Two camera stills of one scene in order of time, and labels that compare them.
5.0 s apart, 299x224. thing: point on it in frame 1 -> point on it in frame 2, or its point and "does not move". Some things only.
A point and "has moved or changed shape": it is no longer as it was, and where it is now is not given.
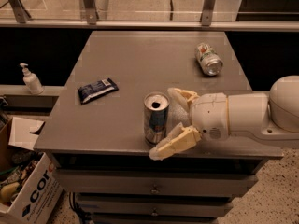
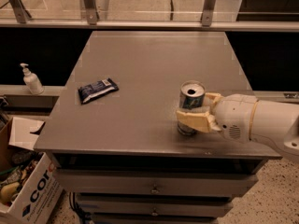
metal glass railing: x=178 y=7 does not move
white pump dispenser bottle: x=32 y=81 does not move
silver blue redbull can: x=155 y=109 has moved or changed shape
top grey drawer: x=154 y=183 does not move
